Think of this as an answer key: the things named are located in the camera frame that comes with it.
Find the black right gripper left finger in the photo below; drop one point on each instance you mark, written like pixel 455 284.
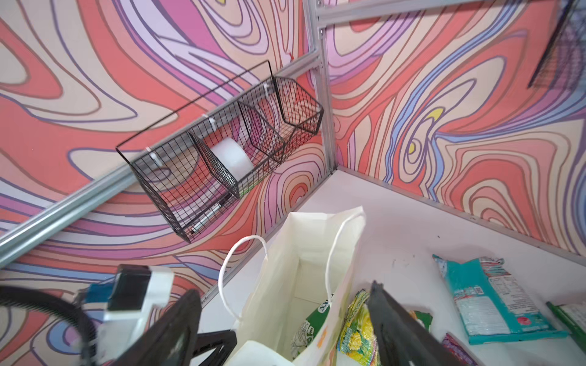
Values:
pixel 174 339

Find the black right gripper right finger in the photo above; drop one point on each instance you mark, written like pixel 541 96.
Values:
pixel 400 338

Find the purple Fox's candy packet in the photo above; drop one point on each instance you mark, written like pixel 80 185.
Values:
pixel 451 344

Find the yellow green candy packet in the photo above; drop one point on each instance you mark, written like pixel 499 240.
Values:
pixel 357 338

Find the white paper gift bag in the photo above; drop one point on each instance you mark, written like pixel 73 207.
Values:
pixel 312 259

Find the teal snack packet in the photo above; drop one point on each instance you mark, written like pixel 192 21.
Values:
pixel 492 305

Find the marker pen in basket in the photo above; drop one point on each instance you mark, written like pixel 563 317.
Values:
pixel 209 214

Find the dark green snack packet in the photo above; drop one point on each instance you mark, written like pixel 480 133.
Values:
pixel 573 317

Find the white tape roll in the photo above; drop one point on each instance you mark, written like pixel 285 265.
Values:
pixel 233 157

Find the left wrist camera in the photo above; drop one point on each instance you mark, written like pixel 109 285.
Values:
pixel 129 300

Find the black wire basket left wall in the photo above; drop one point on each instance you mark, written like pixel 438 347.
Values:
pixel 196 175

